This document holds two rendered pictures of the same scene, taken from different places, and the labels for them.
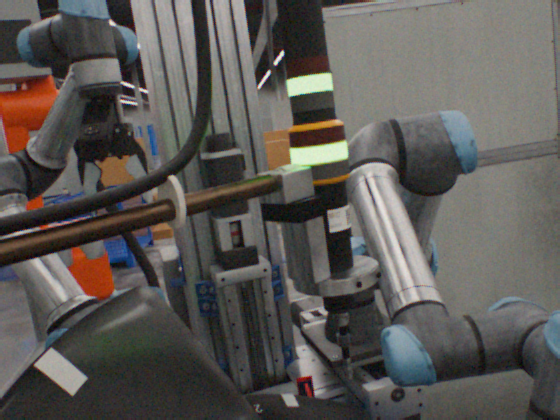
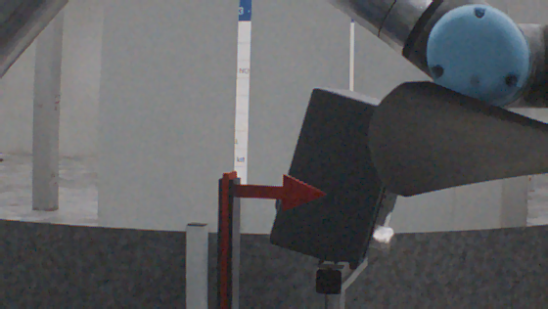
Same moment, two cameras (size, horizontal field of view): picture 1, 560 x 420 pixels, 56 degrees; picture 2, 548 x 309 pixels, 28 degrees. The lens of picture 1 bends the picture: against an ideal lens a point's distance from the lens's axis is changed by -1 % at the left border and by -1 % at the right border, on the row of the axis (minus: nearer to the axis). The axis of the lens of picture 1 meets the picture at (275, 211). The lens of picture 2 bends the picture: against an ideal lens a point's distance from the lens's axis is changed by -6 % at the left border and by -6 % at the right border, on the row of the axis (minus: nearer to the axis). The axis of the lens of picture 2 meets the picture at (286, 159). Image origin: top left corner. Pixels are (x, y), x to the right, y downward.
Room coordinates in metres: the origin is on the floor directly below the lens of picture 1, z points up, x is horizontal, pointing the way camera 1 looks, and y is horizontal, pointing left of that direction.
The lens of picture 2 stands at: (0.51, 0.69, 1.24)
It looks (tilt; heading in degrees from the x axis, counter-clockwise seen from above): 3 degrees down; 287
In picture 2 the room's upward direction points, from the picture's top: 1 degrees clockwise
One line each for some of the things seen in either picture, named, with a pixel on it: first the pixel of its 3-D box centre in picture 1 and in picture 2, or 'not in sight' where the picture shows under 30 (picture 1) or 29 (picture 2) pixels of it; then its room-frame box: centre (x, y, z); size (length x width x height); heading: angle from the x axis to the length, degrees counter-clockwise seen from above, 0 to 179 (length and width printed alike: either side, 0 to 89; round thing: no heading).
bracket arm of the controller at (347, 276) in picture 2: not in sight; (343, 267); (0.83, -0.63, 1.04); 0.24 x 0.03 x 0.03; 96
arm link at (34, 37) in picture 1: (59, 42); not in sight; (0.98, 0.34, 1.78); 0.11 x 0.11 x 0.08; 57
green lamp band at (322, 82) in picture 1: (309, 85); not in sight; (0.41, -0.04, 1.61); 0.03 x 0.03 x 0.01
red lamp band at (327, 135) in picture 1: (316, 135); not in sight; (0.41, -0.04, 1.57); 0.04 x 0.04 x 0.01
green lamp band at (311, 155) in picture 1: (318, 152); not in sight; (0.41, -0.04, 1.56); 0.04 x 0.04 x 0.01
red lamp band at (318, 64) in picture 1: (307, 67); not in sight; (0.41, -0.04, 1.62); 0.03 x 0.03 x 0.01
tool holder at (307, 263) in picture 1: (319, 225); not in sight; (0.40, -0.03, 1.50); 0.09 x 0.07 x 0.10; 131
